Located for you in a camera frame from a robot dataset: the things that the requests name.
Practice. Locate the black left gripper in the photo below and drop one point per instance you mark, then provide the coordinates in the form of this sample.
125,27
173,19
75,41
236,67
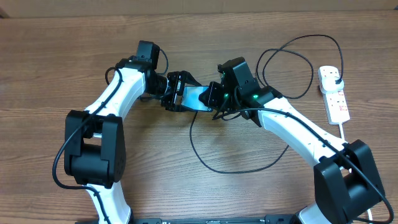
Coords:
180,78

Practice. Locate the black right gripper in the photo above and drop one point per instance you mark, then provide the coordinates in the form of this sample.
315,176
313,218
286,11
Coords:
210,97

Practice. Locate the blue Galaxy smartphone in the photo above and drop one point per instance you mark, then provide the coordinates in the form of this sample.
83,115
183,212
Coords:
191,99

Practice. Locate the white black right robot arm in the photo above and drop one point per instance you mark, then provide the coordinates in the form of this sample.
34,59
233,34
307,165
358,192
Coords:
346,178

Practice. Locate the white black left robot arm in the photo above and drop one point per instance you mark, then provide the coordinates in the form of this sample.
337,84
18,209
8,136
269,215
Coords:
93,155

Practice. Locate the white charger plug adapter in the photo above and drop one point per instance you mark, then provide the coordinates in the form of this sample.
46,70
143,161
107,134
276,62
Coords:
331,84

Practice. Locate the white power strip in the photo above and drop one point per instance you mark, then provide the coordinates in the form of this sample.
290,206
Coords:
335,103

